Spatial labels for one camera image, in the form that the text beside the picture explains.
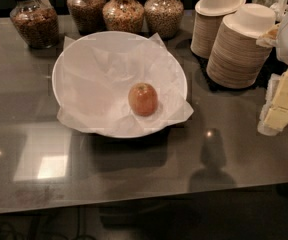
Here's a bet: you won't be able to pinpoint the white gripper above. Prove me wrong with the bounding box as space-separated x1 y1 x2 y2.
256 13 288 136

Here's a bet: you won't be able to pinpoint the red yellow apple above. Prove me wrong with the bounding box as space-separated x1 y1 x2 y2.
128 82 158 116

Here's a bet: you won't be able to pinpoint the white bowl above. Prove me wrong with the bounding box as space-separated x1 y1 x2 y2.
51 30 189 139

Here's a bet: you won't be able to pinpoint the front stack paper bowls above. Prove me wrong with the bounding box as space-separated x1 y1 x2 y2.
207 3 276 79

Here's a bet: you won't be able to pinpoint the stack paper bowls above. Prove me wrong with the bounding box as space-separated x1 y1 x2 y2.
207 3 276 79
191 0 246 59

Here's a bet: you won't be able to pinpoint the rear stack paper bowls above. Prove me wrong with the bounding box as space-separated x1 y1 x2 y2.
191 0 246 59

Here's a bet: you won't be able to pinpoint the glass jar light cereal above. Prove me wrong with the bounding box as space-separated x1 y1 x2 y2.
144 0 184 39

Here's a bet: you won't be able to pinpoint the glass jar colourful cereal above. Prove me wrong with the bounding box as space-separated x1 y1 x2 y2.
102 0 144 33

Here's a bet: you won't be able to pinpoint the white crumpled paper liner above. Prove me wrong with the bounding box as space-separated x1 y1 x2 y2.
56 32 195 139

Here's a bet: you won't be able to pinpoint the glass jar brown cereal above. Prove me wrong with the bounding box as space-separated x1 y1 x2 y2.
67 0 106 35

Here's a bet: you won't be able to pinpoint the glass jar dark cereal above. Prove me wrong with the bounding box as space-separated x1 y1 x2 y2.
10 0 59 49

